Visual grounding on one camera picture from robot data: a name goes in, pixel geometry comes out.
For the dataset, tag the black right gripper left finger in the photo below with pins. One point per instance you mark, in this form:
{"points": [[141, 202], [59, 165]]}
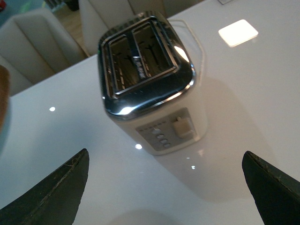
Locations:
{"points": [[54, 200]]}

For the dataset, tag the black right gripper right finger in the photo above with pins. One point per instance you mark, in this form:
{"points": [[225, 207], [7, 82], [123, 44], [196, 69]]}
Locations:
{"points": [[276, 194]]}

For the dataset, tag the brown-crusted bread slice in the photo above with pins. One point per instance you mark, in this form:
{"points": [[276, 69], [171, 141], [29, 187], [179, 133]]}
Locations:
{"points": [[4, 94]]}

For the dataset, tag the white chrome toaster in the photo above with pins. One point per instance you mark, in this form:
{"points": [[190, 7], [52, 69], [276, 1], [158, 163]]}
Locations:
{"points": [[150, 87]]}

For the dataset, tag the beige chair on left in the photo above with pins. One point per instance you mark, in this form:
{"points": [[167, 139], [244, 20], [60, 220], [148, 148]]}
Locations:
{"points": [[34, 46]]}

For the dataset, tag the beige chair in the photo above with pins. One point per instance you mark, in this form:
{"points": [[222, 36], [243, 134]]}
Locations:
{"points": [[34, 46], [98, 16]]}

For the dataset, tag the beige chair on right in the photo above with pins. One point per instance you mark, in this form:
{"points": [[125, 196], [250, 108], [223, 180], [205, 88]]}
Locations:
{"points": [[98, 16]]}

